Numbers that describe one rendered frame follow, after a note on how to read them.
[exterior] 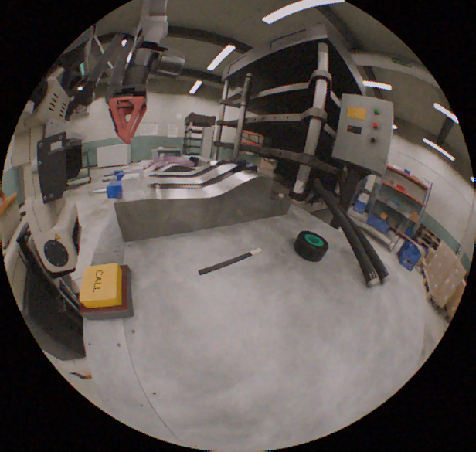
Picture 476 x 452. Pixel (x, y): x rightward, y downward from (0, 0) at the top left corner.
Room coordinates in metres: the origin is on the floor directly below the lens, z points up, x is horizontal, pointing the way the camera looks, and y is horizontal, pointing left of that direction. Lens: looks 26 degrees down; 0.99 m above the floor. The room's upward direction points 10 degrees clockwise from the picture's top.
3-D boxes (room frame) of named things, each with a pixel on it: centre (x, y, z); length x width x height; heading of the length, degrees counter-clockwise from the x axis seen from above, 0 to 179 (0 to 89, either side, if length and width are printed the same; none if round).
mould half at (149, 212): (0.41, 0.10, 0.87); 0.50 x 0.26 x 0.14; 127
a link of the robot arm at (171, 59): (0.27, 0.24, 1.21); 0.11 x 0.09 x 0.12; 145
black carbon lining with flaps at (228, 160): (0.41, 0.12, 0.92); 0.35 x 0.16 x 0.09; 127
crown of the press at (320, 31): (1.43, -0.28, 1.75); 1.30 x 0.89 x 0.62; 37
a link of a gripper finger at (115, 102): (0.22, 0.24, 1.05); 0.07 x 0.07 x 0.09; 37
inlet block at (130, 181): (0.21, 0.29, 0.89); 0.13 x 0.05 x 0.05; 126
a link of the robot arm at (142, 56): (0.24, 0.25, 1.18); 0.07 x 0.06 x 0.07; 145
